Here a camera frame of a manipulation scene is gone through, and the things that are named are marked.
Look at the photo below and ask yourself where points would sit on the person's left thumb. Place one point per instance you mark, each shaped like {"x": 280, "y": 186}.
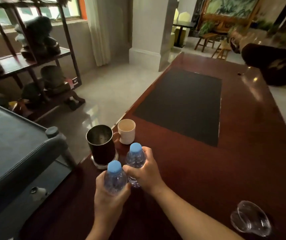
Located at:
{"x": 125, "y": 193}

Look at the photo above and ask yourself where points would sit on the person's right forearm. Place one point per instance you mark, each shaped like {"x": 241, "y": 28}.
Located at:
{"x": 193, "y": 217}

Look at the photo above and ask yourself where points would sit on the person's left hand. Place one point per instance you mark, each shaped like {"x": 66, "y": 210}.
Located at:
{"x": 106, "y": 206}

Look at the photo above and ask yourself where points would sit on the framed landscape painting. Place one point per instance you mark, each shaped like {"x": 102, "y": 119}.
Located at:
{"x": 232, "y": 8}

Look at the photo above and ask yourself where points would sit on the cream ceramic cup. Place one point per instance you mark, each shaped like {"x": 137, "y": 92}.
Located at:
{"x": 126, "y": 133}

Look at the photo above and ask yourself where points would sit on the person's right hand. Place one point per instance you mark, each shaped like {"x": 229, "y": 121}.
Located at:
{"x": 146, "y": 176}

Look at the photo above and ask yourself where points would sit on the clear drinking glass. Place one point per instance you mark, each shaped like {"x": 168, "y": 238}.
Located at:
{"x": 251, "y": 218}

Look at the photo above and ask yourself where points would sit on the yellow chair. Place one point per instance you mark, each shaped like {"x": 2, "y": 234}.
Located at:
{"x": 183, "y": 18}

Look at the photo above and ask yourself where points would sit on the window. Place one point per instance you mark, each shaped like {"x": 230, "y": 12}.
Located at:
{"x": 45, "y": 9}

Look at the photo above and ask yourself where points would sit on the small black table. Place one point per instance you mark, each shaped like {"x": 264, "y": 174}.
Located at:
{"x": 183, "y": 26}

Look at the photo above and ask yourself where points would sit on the person's left forearm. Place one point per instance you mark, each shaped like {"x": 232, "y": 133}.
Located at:
{"x": 103, "y": 229}

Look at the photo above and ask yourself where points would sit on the dark metal mug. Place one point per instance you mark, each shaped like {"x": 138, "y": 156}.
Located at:
{"x": 101, "y": 144}

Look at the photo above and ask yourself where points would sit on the wooden stool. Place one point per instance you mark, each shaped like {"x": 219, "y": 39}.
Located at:
{"x": 207, "y": 38}
{"x": 223, "y": 48}

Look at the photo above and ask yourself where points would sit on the blue-capped water bottle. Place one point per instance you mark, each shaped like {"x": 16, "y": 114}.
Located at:
{"x": 114, "y": 178}
{"x": 135, "y": 157}

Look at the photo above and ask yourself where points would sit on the green potted plant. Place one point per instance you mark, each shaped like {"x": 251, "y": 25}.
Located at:
{"x": 206, "y": 27}

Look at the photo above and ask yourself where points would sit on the dark wooden display shelf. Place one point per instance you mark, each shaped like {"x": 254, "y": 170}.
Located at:
{"x": 18, "y": 63}

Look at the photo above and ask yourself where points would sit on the white curtain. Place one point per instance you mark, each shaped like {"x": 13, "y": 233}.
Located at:
{"x": 98, "y": 32}

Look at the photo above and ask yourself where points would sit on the person's right thumb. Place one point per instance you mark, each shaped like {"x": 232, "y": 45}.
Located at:
{"x": 130, "y": 170}

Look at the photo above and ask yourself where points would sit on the black table mat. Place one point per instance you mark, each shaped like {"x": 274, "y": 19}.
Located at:
{"x": 183, "y": 104}

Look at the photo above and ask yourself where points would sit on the grey service cart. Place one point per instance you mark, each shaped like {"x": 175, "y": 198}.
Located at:
{"x": 10, "y": 152}

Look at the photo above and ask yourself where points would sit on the white round coaster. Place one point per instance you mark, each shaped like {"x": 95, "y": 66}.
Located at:
{"x": 96, "y": 165}

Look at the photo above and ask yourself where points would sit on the large dark ornamental stone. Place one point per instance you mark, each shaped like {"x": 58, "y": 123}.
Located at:
{"x": 38, "y": 34}

